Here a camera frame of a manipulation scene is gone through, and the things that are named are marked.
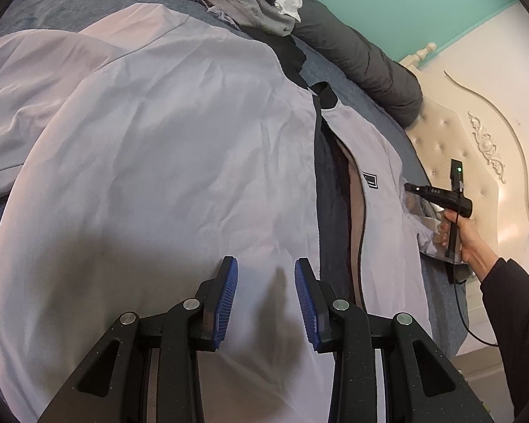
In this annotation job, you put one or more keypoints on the person's right forearm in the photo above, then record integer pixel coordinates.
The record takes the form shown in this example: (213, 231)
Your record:
(520, 317)

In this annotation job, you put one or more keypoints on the dark grey rolled duvet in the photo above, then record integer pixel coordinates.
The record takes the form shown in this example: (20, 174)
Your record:
(361, 61)

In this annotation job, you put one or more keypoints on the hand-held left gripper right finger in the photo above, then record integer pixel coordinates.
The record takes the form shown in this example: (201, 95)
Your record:
(306, 304)

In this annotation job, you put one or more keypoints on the cream tufted headboard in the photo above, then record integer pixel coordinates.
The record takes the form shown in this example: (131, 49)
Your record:
(502, 97)

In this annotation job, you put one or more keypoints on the grey jacket with black lining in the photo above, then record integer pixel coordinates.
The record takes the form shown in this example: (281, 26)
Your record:
(158, 163)

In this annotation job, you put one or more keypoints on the black garment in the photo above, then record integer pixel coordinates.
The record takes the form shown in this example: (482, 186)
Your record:
(291, 61)

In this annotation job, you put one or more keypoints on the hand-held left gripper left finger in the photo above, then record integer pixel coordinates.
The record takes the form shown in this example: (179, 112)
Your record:
(227, 304)

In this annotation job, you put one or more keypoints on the person's right hand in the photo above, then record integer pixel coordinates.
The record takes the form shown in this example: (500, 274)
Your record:
(469, 242)

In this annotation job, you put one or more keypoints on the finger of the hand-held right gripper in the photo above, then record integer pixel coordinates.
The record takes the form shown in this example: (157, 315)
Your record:
(416, 190)

